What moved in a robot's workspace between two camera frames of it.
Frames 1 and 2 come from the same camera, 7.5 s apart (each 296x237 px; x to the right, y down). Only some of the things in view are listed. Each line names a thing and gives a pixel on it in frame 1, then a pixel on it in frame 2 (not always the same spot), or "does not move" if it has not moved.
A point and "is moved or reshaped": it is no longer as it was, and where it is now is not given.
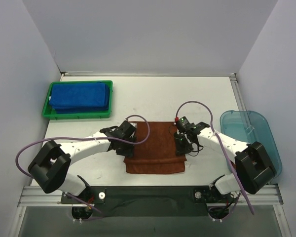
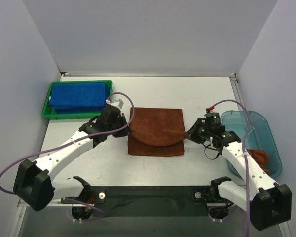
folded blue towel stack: [79, 97] does not move
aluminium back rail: [202, 74] does not move
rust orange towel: [158, 155] is moved or reshaped
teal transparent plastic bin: [248, 127] does not move
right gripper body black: [182, 147] -> [196, 131]
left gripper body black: [126, 149] -> [122, 125]
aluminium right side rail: [237, 92] does not move
